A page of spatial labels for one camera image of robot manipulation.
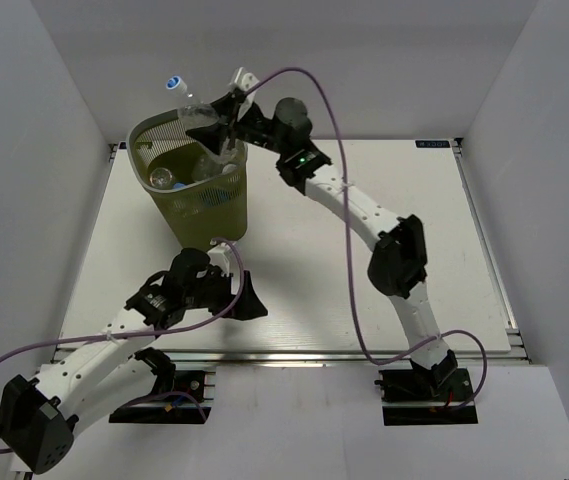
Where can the white label clear bottle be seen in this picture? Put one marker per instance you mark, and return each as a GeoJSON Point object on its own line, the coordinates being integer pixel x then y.
{"type": "Point", "coordinates": [206, 168]}

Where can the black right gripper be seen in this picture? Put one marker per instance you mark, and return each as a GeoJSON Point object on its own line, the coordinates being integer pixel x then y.
{"type": "Point", "coordinates": [210, 136]}

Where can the blue corner label sticker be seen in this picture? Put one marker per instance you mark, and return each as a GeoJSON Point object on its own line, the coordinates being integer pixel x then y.
{"type": "Point", "coordinates": [432, 144]}

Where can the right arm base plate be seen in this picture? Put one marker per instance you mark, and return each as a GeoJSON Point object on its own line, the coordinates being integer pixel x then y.
{"type": "Point", "coordinates": [405, 402]}

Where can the olive green mesh bin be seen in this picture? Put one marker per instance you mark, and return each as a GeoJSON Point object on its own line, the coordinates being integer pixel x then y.
{"type": "Point", "coordinates": [202, 210]}

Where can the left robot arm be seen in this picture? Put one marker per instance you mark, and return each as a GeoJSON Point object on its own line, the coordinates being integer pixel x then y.
{"type": "Point", "coordinates": [41, 417]}

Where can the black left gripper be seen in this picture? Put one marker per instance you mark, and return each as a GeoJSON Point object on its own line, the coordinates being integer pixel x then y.
{"type": "Point", "coordinates": [247, 306]}

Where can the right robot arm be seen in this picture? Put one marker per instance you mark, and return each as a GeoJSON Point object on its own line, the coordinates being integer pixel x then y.
{"type": "Point", "coordinates": [397, 267]}

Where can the slim clear plastic bottle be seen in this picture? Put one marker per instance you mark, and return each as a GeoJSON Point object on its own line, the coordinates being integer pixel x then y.
{"type": "Point", "coordinates": [162, 178]}

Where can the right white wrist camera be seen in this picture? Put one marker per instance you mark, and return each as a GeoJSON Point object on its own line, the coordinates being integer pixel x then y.
{"type": "Point", "coordinates": [242, 85]}

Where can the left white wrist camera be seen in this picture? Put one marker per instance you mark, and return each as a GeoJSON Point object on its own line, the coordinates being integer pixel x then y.
{"type": "Point", "coordinates": [223, 256]}

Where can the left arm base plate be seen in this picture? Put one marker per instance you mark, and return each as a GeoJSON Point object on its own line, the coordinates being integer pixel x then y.
{"type": "Point", "coordinates": [188, 402]}

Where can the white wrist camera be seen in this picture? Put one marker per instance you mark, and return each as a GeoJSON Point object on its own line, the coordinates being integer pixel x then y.
{"type": "Point", "coordinates": [242, 85]}
{"type": "Point", "coordinates": [223, 256]}

